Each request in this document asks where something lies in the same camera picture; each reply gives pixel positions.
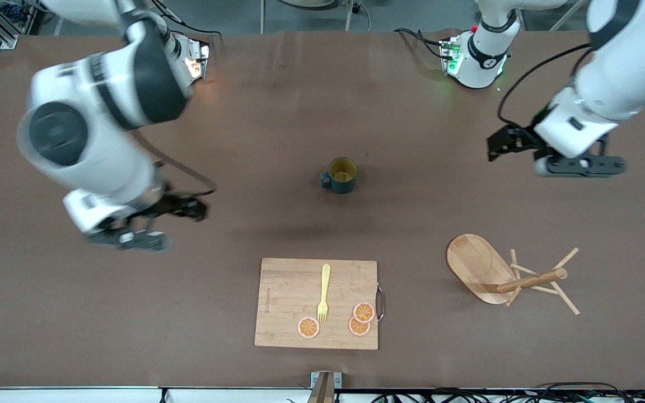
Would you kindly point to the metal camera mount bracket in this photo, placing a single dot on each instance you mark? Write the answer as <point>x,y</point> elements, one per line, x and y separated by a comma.
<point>324,386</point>

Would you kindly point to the wooden cup rack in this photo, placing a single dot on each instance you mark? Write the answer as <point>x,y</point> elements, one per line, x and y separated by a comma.
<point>473,263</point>

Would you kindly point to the orange slice toy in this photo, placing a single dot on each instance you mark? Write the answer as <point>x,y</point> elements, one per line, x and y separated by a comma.
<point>357,328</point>
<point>364,312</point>
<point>308,327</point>

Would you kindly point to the teal cup yellow inside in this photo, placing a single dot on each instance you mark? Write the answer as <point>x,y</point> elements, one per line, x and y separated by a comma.
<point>345,187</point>

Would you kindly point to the wooden cutting board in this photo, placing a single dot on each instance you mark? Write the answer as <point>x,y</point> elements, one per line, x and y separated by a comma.
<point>289,296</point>

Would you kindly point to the yellow plastic fork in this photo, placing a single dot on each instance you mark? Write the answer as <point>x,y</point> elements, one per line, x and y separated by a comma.
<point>325,280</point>

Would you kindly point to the metal stand legs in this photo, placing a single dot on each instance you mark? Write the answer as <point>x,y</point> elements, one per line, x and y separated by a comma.
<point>262,17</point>

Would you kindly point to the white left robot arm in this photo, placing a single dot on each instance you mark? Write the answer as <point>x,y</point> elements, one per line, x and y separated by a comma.
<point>625,73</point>

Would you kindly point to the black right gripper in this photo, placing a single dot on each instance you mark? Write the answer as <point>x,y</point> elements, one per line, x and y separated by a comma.
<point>170,205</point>

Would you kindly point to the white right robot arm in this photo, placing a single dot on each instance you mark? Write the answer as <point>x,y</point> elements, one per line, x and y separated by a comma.
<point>104,157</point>

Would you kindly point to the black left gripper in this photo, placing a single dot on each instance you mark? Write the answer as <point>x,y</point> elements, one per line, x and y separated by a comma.
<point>519,140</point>

